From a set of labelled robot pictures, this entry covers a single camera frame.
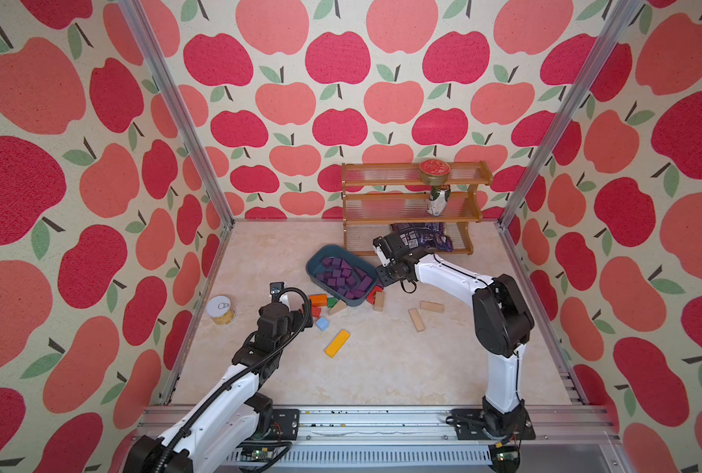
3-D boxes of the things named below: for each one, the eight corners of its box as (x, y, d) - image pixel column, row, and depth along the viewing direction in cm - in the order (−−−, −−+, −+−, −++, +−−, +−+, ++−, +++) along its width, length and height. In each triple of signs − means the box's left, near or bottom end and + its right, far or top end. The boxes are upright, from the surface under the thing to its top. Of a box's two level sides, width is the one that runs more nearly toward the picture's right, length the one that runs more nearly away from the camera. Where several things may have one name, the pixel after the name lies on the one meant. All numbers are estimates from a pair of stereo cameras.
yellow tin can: (209, 325, 94) (201, 317, 89) (216, 304, 99) (209, 295, 94) (232, 326, 94) (225, 317, 89) (238, 304, 99) (232, 295, 94)
